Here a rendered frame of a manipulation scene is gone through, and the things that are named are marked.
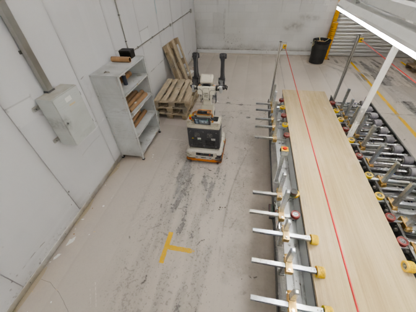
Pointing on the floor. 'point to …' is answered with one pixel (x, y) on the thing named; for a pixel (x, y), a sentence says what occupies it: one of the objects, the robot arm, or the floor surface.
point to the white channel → (403, 8)
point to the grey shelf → (130, 139)
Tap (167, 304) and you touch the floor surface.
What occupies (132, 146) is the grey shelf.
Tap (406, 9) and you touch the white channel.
